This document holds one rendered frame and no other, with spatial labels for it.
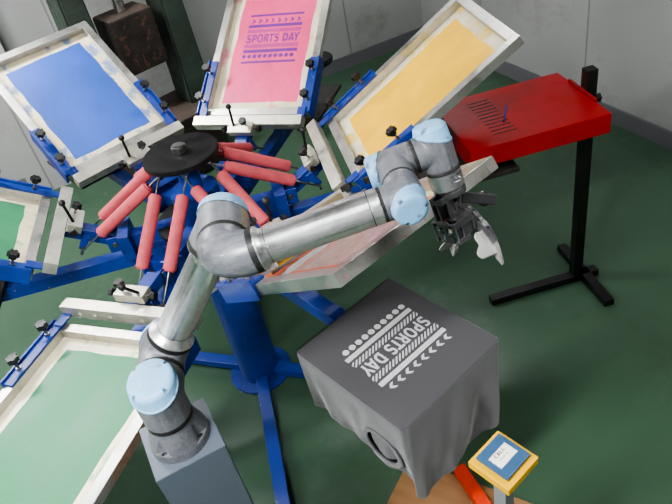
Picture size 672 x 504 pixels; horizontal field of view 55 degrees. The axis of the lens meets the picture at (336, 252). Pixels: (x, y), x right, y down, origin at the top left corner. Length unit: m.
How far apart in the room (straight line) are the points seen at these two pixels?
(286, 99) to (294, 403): 1.48
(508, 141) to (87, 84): 2.09
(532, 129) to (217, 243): 1.77
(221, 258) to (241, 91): 2.13
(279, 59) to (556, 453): 2.23
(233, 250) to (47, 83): 2.43
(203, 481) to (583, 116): 2.04
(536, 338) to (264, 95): 1.81
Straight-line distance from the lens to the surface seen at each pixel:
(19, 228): 2.95
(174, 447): 1.67
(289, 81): 3.29
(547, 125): 2.84
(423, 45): 2.94
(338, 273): 1.47
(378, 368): 2.06
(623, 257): 3.90
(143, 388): 1.57
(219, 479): 1.77
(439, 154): 1.39
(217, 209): 1.41
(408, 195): 1.25
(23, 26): 5.57
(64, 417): 2.32
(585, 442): 3.05
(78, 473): 2.15
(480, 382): 2.15
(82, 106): 3.51
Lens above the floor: 2.50
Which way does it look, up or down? 38 degrees down
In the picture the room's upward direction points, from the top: 13 degrees counter-clockwise
